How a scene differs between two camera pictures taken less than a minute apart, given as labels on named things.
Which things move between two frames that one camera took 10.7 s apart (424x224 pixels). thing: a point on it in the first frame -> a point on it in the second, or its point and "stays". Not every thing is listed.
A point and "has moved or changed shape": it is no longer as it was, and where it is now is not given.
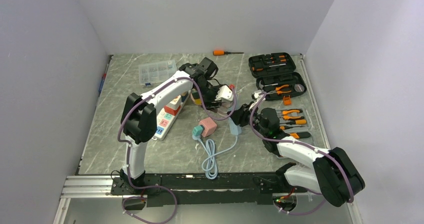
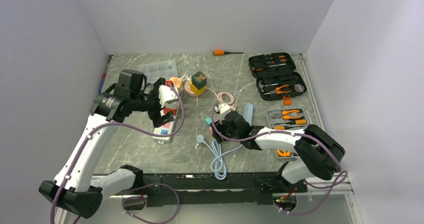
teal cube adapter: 198,130 -> 208,121
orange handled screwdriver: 222,53 stays
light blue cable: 210,164 -> 218,165
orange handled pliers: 277,92 stays
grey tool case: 295,122 stays
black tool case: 277,78 stays
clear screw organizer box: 157,72 stays
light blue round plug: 196,137 has moved or changed shape
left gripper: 214,107 -> 155,115
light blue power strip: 235,129 has moved or changed shape
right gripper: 240,114 -> 220,125
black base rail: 242,188 stays
